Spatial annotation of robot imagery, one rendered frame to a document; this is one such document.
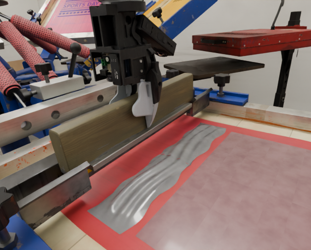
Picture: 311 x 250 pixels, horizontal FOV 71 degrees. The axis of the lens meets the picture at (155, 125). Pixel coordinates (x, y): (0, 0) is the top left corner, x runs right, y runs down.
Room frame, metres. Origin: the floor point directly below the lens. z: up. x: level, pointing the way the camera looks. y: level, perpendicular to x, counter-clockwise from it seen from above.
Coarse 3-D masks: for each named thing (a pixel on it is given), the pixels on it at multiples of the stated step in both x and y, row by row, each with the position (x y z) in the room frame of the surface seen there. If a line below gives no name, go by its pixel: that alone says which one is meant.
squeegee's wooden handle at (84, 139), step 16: (176, 80) 0.48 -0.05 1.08; (192, 80) 0.53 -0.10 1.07; (128, 96) 0.39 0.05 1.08; (160, 96) 0.43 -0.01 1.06; (176, 96) 0.47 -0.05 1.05; (192, 96) 0.53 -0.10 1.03; (96, 112) 0.32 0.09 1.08; (112, 112) 0.33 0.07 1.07; (128, 112) 0.36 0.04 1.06; (160, 112) 0.42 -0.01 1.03; (64, 128) 0.27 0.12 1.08; (80, 128) 0.28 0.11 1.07; (96, 128) 0.30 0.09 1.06; (112, 128) 0.32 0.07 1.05; (128, 128) 0.35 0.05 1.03; (144, 128) 0.38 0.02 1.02; (64, 144) 0.26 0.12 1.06; (80, 144) 0.28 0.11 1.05; (96, 144) 0.30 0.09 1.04; (112, 144) 0.32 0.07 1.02; (64, 160) 0.26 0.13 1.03; (80, 160) 0.27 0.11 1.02
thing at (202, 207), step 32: (128, 160) 0.37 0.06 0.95; (96, 192) 0.28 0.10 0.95; (192, 192) 0.26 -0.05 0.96; (224, 192) 0.26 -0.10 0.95; (256, 192) 0.26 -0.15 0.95; (96, 224) 0.22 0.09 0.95; (160, 224) 0.21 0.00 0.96; (192, 224) 0.21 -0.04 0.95; (224, 224) 0.20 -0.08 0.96; (256, 224) 0.20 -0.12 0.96; (288, 224) 0.20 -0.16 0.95
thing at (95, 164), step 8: (176, 112) 0.45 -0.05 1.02; (160, 120) 0.42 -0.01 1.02; (168, 120) 0.42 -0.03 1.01; (152, 128) 0.38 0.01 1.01; (136, 136) 0.35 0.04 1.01; (144, 136) 0.36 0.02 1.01; (120, 144) 0.33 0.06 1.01; (128, 144) 0.33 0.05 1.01; (112, 152) 0.31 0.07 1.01; (120, 152) 0.31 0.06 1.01; (96, 160) 0.29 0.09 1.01; (104, 160) 0.29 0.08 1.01; (96, 168) 0.27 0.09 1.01
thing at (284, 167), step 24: (192, 120) 0.54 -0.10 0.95; (144, 144) 0.43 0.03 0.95; (168, 144) 0.42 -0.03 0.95; (216, 144) 0.40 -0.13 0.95; (240, 144) 0.40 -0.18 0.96; (264, 144) 0.39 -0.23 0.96; (288, 144) 0.38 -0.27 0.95; (216, 168) 0.32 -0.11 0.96; (240, 168) 0.32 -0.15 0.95; (264, 168) 0.31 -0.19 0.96; (288, 168) 0.31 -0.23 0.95; (288, 192) 0.25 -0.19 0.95
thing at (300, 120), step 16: (224, 112) 0.56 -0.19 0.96; (240, 112) 0.53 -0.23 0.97; (256, 112) 0.50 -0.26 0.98; (272, 112) 0.48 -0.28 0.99; (288, 112) 0.47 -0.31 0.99; (304, 112) 0.46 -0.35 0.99; (304, 128) 0.44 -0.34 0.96; (32, 144) 0.40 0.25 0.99; (48, 144) 0.40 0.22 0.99; (0, 160) 0.34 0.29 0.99; (16, 160) 0.35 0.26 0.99; (32, 160) 0.37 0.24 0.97; (0, 176) 0.32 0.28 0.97
